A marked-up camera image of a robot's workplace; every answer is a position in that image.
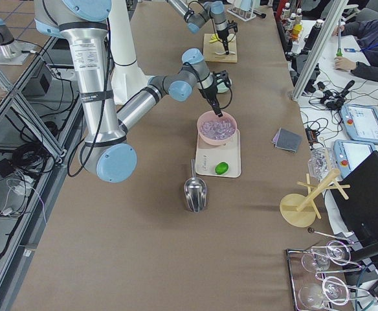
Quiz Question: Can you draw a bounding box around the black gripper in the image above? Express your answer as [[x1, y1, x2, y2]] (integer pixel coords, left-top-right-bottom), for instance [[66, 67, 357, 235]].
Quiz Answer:
[[215, 20, 238, 55], [197, 70, 232, 117]]

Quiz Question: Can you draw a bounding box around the white ceramic spoon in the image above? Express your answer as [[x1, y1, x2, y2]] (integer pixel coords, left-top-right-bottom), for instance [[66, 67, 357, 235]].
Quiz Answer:
[[214, 51, 236, 56]]

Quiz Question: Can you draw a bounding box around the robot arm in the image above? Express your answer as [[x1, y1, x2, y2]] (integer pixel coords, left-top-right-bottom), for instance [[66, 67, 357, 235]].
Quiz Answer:
[[34, 1, 229, 183], [166, 0, 238, 55]]

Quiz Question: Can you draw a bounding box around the yellow plastic spoon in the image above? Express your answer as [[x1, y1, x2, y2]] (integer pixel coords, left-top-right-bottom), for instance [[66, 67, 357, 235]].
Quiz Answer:
[[208, 34, 236, 43]]

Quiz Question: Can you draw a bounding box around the pink bowl of ice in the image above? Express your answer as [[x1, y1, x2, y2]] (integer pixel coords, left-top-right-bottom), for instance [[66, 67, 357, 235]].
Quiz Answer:
[[197, 111, 238, 146]]

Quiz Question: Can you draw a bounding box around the metal ice scoop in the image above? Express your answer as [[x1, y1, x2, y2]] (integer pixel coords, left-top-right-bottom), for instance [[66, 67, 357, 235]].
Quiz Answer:
[[184, 159, 207, 213]]

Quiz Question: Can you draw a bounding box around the person hand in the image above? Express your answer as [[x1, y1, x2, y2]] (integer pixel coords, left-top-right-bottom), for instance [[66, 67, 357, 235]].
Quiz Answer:
[[334, 56, 357, 71]]

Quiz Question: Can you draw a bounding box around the wooden cutting board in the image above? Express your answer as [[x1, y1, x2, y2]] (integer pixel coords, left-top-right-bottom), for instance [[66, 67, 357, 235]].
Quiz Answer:
[[203, 33, 238, 63]]

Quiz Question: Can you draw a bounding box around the rack of pastel cups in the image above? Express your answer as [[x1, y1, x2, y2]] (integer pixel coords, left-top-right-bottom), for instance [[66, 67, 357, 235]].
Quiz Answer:
[[227, 0, 267, 21]]

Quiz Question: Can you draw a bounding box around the cream plastic tray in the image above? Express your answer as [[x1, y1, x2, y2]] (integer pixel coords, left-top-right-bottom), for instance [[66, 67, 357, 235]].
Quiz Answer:
[[195, 130, 241, 178]]

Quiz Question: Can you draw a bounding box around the green lime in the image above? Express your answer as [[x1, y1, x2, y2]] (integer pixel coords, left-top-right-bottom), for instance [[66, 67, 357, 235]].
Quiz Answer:
[[214, 161, 229, 175]]

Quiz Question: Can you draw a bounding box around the grey folded cloth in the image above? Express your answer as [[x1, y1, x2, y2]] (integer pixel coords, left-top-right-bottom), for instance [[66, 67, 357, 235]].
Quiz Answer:
[[272, 128, 302, 153]]

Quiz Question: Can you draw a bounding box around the black water bottle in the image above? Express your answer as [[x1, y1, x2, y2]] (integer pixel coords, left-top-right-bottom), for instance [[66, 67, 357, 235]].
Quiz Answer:
[[303, 19, 324, 51]]

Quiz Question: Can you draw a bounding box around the wooden cup tree stand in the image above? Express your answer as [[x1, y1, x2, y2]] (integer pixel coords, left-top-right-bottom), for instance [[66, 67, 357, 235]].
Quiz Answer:
[[279, 149, 351, 229]]

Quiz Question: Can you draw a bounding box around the blue teach pendant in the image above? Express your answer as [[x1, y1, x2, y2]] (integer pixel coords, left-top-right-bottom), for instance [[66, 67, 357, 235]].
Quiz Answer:
[[340, 104, 378, 145], [333, 139, 375, 178]]

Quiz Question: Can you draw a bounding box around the wine glass rack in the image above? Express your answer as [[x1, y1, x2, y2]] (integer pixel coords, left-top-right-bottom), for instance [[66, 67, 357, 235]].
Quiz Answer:
[[285, 233, 378, 310]]

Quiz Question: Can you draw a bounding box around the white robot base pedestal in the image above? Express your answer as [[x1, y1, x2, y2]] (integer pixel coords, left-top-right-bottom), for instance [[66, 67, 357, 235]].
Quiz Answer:
[[109, 0, 148, 104]]

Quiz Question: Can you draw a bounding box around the aluminium frame post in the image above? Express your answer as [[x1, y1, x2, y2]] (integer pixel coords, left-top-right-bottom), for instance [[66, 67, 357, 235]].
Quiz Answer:
[[290, 0, 348, 102]]

